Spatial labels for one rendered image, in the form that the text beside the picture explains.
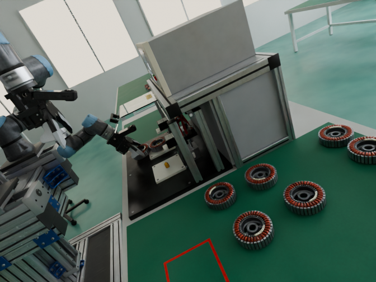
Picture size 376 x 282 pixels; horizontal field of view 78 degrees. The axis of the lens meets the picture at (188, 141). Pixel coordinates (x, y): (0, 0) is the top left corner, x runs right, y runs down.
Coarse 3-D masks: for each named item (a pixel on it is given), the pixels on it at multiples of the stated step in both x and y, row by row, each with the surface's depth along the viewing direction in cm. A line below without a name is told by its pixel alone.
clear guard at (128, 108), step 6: (144, 96) 127; (132, 102) 126; (138, 102) 121; (144, 102) 116; (150, 102) 111; (120, 108) 126; (126, 108) 120; (132, 108) 116; (138, 108) 111; (120, 114) 114; (126, 114) 110
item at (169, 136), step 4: (184, 132) 109; (188, 132) 107; (196, 132) 105; (164, 136) 108; (168, 136) 106; (172, 136) 105; (184, 136) 105; (188, 136) 104; (192, 136) 105; (168, 140) 103; (172, 140) 103; (188, 140) 106; (168, 144) 104; (172, 144) 104; (176, 144) 104; (164, 148) 106; (168, 148) 104; (172, 148) 105
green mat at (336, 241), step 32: (320, 128) 97; (256, 160) 95; (288, 160) 88; (320, 160) 82; (352, 160) 76; (192, 192) 93; (256, 192) 80; (352, 192) 66; (160, 224) 85; (192, 224) 79; (224, 224) 74; (288, 224) 66; (320, 224) 62; (352, 224) 59; (128, 256) 78; (160, 256) 73; (192, 256) 69; (224, 256) 65; (256, 256) 62; (288, 256) 58; (320, 256) 56; (352, 256) 53
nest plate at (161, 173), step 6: (174, 156) 118; (162, 162) 117; (168, 162) 115; (174, 162) 112; (180, 162) 110; (156, 168) 114; (162, 168) 112; (168, 168) 110; (174, 168) 108; (180, 168) 106; (156, 174) 110; (162, 174) 108; (168, 174) 106; (174, 174) 105; (156, 180) 105; (162, 180) 105
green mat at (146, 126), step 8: (152, 112) 206; (184, 112) 175; (136, 120) 205; (144, 120) 196; (152, 120) 188; (144, 128) 180; (152, 128) 173; (128, 136) 179; (136, 136) 172; (144, 136) 166; (152, 136) 160
